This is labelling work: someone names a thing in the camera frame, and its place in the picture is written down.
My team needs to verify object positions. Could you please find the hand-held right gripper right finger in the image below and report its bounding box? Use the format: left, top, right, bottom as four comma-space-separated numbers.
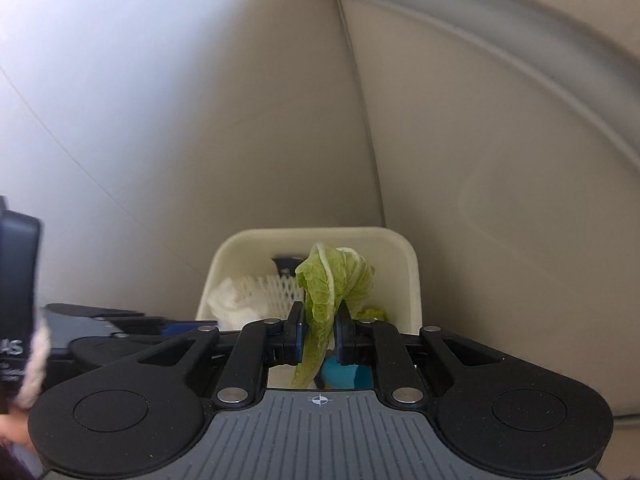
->
334, 300, 506, 406

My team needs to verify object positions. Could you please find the white tissue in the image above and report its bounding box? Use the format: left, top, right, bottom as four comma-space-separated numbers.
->
206, 277, 273, 332

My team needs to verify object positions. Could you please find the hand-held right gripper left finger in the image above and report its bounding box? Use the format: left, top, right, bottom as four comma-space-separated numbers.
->
135, 301, 308, 407

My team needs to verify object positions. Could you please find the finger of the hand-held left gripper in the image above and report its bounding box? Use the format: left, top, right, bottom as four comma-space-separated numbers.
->
45, 302, 201, 361

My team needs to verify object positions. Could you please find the cream cabinet door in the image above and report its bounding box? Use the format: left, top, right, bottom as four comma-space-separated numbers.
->
335, 0, 640, 418

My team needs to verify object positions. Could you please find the person's left forearm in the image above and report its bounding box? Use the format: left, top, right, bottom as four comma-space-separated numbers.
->
0, 310, 53, 480

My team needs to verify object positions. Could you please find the napa cabbage leaf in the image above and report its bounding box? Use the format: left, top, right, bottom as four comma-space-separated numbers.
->
291, 241, 377, 391

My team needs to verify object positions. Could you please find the cyan plastic bag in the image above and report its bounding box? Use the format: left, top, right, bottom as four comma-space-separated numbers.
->
320, 352, 373, 391

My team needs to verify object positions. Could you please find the cream trash bin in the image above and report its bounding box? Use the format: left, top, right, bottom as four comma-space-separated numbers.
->
195, 226, 425, 391

